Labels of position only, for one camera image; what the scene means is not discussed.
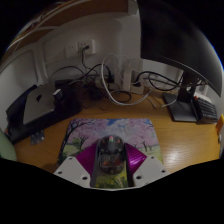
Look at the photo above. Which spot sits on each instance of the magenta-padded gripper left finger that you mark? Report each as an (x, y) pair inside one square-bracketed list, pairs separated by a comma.
[(69, 170)]

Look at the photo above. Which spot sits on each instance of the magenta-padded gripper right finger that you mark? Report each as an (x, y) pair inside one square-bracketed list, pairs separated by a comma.
[(151, 170)]

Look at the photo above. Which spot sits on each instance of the transparent computer mouse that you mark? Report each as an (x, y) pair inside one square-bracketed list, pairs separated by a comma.
[(111, 155)]

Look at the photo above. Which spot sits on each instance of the flower landscape print mouse pad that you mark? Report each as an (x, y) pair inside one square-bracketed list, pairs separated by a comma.
[(136, 133)]

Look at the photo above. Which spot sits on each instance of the small grey metal plate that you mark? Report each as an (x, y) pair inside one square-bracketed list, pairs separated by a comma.
[(37, 137)]

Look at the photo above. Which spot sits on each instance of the black box stand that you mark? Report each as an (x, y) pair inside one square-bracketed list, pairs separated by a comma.
[(65, 106)]

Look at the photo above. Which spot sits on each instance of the silver mini computer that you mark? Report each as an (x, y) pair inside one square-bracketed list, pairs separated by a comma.
[(38, 106)]

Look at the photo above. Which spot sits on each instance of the black keyboard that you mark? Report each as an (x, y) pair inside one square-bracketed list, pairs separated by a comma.
[(206, 110)]

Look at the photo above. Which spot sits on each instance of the white power strip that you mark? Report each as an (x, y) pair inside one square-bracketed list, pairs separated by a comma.
[(128, 78)]

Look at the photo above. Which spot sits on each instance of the black curved monitor with stand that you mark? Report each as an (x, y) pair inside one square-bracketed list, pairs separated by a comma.
[(176, 36)]

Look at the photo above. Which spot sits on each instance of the white wall outlet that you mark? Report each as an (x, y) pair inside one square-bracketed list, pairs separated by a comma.
[(80, 47)]

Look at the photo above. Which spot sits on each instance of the wooden wall shelf unit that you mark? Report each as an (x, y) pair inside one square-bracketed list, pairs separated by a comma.
[(66, 15)]

